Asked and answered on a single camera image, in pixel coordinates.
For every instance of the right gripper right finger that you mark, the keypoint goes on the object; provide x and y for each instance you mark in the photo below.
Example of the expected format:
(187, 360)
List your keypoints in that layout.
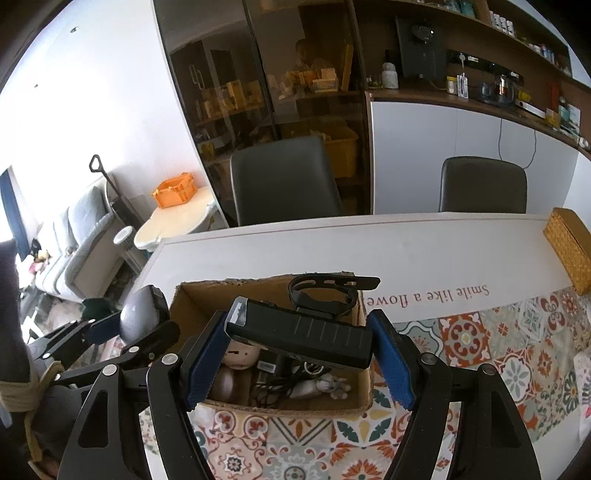
(491, 441)

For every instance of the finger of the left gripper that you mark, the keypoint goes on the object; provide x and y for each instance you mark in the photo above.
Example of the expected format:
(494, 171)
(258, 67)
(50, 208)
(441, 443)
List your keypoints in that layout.
(68, 342)
(136, 355)

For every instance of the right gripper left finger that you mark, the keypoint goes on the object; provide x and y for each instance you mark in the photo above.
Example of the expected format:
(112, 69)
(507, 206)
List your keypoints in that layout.
(106, 441)

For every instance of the dark grey Sika case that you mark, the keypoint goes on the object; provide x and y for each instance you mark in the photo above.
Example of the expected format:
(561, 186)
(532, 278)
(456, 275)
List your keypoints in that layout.
(140, 314)

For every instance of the silver oval device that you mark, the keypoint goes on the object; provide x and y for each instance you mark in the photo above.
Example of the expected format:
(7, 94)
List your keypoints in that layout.
(231, 386)

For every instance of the black power adapter with cable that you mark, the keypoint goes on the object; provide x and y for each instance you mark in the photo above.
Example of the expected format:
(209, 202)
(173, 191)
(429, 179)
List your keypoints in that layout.
(277, 377)

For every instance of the black flashlight with strap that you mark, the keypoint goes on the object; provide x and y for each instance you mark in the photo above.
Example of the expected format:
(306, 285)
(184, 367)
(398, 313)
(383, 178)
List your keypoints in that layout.
(314, 328)

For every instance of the medic figurine white blue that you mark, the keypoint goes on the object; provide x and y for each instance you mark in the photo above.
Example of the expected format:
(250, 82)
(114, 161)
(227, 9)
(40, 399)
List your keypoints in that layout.
(327, 384)

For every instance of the beige round hand warmer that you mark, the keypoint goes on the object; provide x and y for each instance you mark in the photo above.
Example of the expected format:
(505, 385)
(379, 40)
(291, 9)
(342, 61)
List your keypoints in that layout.
(240, 356)

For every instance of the brown cardboard box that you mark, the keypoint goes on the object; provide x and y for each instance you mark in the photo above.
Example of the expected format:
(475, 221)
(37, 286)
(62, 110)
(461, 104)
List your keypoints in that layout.
(194, 303)

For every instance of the grey sofa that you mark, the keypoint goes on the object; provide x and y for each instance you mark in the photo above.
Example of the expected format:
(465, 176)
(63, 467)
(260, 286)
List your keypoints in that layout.
(79, 241)

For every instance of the cream round side table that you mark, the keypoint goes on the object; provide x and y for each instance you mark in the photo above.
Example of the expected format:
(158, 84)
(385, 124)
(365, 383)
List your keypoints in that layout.
(191, 217)

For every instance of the orange plastic crate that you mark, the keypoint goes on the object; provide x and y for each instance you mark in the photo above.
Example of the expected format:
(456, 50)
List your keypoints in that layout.
(175, 191)

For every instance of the patterned tablecloth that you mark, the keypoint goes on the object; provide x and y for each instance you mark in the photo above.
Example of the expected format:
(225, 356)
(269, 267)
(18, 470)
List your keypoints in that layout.
(458, 333)

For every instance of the dark dining chair left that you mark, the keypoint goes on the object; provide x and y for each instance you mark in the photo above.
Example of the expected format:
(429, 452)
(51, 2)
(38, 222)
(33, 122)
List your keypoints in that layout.
(284, 180)

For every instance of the dark dining chair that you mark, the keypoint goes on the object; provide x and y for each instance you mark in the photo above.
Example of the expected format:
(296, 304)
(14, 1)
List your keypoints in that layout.
(284, 180)
(482, 185)

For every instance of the woven wicker box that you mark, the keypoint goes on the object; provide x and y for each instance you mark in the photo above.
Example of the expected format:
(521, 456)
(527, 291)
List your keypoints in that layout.
(570, 240)

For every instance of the dark dining chair right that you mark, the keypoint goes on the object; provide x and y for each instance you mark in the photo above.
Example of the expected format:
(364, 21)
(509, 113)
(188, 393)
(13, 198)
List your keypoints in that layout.
(482, 185)

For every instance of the white ceramic jar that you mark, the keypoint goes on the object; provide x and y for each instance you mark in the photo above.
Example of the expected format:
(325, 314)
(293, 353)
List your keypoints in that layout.
(389, 76)

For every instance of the glass kettle on shelf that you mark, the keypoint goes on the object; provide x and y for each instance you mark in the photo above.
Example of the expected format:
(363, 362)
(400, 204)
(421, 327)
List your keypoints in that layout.
(504, 89)

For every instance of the black handled cart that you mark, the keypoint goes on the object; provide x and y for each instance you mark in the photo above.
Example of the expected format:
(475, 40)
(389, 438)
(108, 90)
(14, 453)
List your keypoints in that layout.
(116, 201)

